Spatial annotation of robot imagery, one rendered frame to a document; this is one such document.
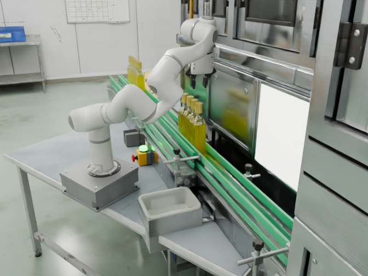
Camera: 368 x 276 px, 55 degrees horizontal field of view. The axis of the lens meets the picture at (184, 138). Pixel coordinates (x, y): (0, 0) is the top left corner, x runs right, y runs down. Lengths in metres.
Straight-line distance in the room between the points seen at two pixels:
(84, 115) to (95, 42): 6.00
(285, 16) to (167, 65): 0.43
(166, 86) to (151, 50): 6.38
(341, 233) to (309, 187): 0.09
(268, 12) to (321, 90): 0.86
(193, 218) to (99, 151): 0.50
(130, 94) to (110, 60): 6.20
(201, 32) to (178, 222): 0.72
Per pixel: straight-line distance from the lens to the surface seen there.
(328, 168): 0.58
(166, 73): 1.24
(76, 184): 1.62
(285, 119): 1.24
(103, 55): 7.41
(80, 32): 7.31
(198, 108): 1.57
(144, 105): 1.28
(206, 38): 1.31
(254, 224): 1.21
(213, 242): 1.38
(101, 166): 1.61
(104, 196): 1.57
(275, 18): 1.36
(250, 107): 1.44
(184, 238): 1.39
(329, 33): 0.56
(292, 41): 1.27
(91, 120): 1.38
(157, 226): 1.38
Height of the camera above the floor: 1.61
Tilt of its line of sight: 22 degrees down
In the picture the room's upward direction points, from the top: straight up
